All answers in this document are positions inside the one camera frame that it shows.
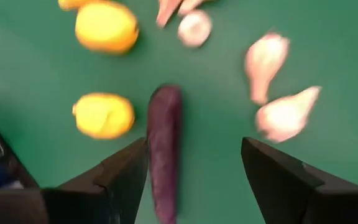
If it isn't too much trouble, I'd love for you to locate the purple eggplant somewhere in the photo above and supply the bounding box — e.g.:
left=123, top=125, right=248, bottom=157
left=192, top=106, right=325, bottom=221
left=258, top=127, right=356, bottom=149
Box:
left=146, top=84, right=183, bottom=224

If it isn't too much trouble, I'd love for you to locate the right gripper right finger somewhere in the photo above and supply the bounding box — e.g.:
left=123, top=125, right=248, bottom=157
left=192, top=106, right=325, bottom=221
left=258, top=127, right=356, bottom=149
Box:
left=241, top=136, right=358, bottom=224

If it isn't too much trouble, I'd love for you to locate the round white garlic bulb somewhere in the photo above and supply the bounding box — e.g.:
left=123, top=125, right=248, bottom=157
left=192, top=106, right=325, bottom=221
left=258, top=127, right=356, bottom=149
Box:
left=177, top=9, right=213, bottom=48

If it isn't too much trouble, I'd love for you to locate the white garlic clove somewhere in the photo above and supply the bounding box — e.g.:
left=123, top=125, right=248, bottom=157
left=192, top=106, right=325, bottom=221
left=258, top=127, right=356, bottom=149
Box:
left=255, top=86, right=323, bottom=144
left=155, top=0, right=183, bottom=29
left=244, top=32, right=291, bottom=106

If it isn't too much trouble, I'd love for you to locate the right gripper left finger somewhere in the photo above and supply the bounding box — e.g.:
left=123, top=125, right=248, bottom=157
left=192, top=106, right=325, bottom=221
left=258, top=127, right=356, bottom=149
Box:
left=40, top=136, right=149, bottom=224

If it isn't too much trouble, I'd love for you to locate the green table mat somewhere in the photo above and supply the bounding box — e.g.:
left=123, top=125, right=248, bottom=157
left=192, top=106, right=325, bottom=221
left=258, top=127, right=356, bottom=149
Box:
left=0, top=0, right=358, bottom=224

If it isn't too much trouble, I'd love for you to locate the yellow lemon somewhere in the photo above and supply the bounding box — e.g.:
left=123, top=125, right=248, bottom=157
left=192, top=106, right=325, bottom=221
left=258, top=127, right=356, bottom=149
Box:
left=75, top=1, right=140, bottom=55
left=71, top=92, right=135, bottom=140
left=57, top=0, right=90, bottom=12

